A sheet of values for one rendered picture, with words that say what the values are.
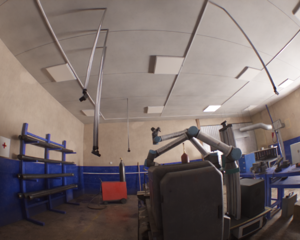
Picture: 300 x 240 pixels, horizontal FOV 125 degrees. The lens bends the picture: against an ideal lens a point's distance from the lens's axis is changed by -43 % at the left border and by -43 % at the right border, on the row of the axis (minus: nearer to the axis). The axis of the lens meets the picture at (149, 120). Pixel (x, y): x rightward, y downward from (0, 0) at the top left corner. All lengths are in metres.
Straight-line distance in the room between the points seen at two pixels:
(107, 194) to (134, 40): 4.46
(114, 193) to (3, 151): 3.58
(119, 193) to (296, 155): 7.82
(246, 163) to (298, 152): 4.75
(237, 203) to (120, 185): 3.78
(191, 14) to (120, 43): 1.33
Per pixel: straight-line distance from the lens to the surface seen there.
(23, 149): 3.44
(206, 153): 2.43
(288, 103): 8.26
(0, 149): 3.04
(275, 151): 5.36
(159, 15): 2.33
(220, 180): 1.07
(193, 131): 1.63
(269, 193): 2.75
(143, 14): 2.30
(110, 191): 4.89
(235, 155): 1.70
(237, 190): 2.16
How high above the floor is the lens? 1.36
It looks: 18 degrees up
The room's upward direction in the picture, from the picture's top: 4 degrees counter-clockwise
